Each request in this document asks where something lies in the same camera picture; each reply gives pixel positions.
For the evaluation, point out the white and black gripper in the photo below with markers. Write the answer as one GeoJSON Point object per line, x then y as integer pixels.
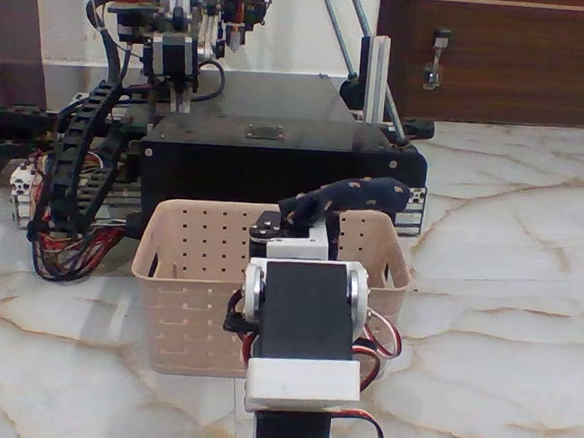
{"type": "Point", "coordinates": [297, 242]}

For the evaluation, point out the navy sock with tan spots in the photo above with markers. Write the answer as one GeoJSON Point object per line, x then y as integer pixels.
{"type": "Point", "coordinates": [369, 192]}

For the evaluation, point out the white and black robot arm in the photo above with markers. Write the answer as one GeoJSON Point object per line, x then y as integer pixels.
{"type": "Point", "coordinates": [306, 305]}

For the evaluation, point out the black 3D printer base box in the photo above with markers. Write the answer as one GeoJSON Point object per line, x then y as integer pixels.
{"type": "Point", "coordinates": [276, 163]}

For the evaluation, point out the beige perforated plastic basket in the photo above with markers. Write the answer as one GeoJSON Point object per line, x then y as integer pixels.
{"type": "Point", "coordinates": [192, 282]}

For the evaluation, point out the aluminium extrusion upright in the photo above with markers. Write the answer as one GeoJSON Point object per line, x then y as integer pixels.
{"type": "Point", "coordinates": [374, 74]}

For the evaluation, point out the steel threaded rod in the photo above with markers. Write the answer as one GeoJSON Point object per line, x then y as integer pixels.
{"type": "Point", "coordinates": [378, 59]}
{"type": "Point", "coordinates": [338, 29]}

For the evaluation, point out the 3D printer head carriage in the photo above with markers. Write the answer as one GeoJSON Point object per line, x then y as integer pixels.
{"type": "Point", "coordinates": [176, 45]}

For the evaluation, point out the metal door latch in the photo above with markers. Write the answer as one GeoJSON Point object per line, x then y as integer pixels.
{"type": "Point", "coordinates": [435, 63]}

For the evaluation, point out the dark brown wooden furniture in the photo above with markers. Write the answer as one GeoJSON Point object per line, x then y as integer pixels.
{"type": "Point", "coordinates": [6, 84]}

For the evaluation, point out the brown wooden door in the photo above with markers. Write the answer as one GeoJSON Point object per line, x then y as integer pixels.
{"type": "Point", "coordinates": [523, 60]}

